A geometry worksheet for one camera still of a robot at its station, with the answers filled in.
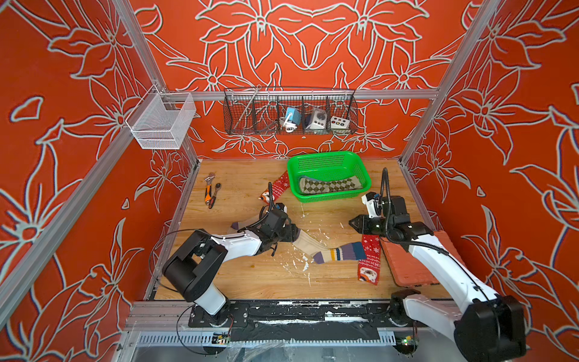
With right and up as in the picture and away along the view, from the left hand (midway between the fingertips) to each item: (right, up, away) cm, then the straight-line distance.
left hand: (292, 228), depth 91 cm
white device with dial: (+11, +45, 0) cm, 47 cm away
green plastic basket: (+13, +22, +22) cm, 34 cm away
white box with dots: (+20, +44, +3) cm, 49 cm away
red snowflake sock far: (-8, +15, +16) cm, 23 cm away
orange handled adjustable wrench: (-40, +14, +15) cm, 45 cm away
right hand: (+21, +5, -10) cm, 23 cm away
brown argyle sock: (+10, +17, +14) cm, 24 cm away
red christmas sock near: (+29, -14, -8) cm, 33 cm away
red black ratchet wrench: (-37, +10, +12) cm, 40 cm away
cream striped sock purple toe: (-22, 0, +3) cm, 23 cm away
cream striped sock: (+11, -8, -6) cm, 15 cm away
